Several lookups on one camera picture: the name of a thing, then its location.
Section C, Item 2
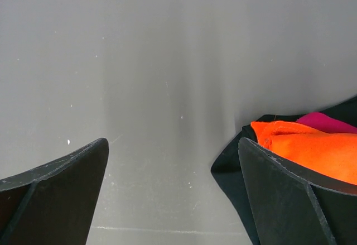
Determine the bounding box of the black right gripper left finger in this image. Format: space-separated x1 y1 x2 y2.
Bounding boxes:
1 138 108 244

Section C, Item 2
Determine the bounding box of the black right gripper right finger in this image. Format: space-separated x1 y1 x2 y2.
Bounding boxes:
239 138 356 244

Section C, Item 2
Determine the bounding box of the folded orange t shirt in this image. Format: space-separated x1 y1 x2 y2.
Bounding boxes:
250 121 356 185

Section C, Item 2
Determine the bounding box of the folded black t shirt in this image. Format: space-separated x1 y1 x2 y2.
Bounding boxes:
210 97 356 244

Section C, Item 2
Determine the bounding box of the folded magenta t shirt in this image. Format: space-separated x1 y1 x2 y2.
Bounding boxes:
296 112 356 134

